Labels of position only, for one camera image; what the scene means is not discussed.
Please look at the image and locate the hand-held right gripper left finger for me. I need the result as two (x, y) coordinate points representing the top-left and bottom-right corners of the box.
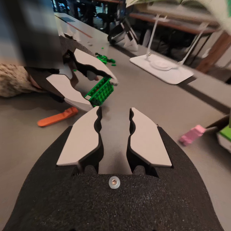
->
(56, 106), (104, 174)

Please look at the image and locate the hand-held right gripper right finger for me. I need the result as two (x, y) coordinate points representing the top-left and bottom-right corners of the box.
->
(126, 108), (172, 174)

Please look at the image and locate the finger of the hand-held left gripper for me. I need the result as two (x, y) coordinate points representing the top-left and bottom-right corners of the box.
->
(74, 48), (118, 85)
(46, 74), (93, 112)

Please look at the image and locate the green lego assembly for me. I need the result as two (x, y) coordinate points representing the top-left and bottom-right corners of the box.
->
(84, 77), (114, 107)

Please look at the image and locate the person's left forearm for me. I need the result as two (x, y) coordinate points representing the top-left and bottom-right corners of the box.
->
(0, 64), (36, 98)

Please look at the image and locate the pile of green lego bricks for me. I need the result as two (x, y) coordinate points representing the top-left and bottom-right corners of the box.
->
(95, 52), (116, 66)

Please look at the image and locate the pink lego figure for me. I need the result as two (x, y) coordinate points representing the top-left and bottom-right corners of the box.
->
(179, 125), (206, 146)

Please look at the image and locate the green lego box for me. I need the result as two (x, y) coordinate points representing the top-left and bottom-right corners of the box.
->
(217, 125), (231, 154)

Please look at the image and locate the person's left hand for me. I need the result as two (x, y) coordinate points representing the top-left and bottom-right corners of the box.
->
(29, 75), (42, 89)

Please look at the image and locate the orange brick separator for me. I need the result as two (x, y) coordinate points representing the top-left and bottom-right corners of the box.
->
(37, 106), (79, 127)

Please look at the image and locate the black and white object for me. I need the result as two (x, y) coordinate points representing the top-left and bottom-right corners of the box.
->
(108, 17), (139, 53)

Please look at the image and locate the white book stand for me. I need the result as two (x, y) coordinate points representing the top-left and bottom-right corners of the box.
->
(130, 14), (211, 85)

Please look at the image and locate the wooden edged desk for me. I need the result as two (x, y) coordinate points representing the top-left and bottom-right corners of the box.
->
(129, 13), (231, 73)

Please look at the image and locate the open instruction booklet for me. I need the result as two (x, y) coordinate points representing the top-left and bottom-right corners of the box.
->
(126, 0), (231, 29)

